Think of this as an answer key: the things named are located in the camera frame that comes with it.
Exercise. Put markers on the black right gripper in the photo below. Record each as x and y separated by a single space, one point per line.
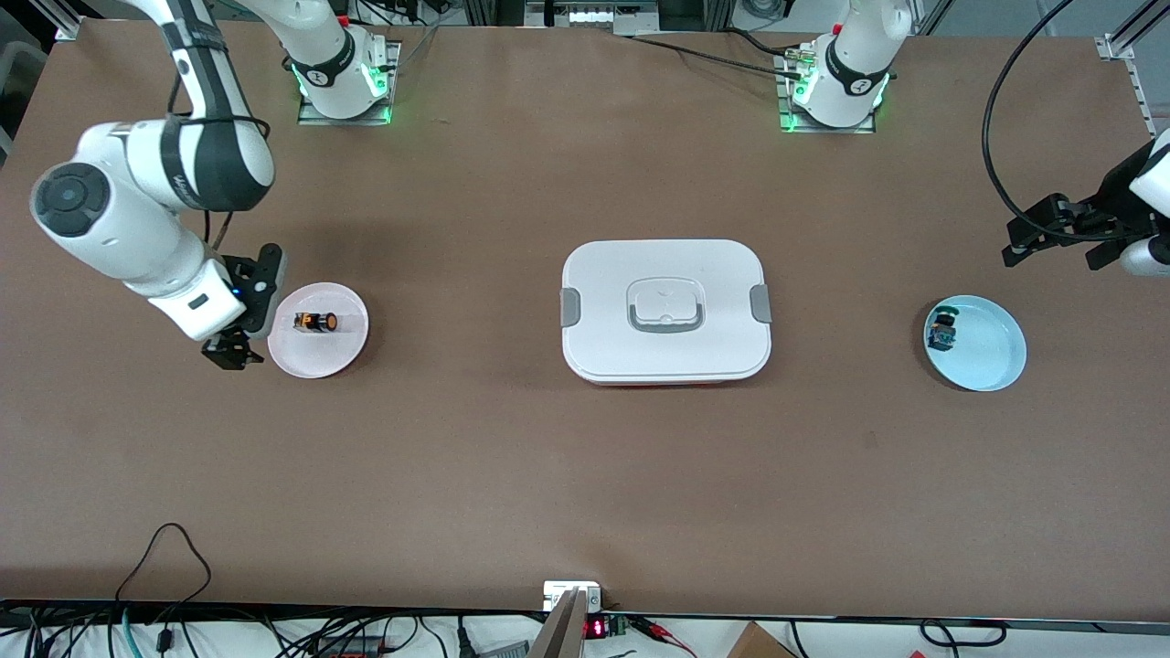
228 350

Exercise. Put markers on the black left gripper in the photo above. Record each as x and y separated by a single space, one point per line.
1111 196

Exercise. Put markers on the orange push-button switch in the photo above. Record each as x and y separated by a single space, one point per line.
316 323

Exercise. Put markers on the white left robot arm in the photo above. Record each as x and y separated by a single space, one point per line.
827 105

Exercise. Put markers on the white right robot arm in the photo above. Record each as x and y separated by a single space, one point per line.
110 228

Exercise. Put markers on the pink round plate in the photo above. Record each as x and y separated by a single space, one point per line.
320 358

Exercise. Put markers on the light blue round plate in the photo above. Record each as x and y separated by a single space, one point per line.
987 361

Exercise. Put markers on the grey aluminium bar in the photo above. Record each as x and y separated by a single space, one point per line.
559 631

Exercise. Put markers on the white power strip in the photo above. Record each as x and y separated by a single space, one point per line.
594 16

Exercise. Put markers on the red digit display module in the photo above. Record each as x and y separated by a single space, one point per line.
596 629

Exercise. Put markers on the red test lead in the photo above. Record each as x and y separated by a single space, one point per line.
658 629

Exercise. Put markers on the brown cardboard box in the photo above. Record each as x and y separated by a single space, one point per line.
759 644

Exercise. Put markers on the perforated metal rail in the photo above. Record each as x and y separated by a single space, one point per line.
1143 100

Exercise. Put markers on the green push-button switch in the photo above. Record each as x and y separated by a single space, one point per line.
942 334

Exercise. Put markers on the aluminium frame strut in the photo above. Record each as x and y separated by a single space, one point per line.
69 29
1117 46

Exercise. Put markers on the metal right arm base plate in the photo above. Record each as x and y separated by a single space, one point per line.
347 122

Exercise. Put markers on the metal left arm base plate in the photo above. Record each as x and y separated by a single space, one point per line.
827 130

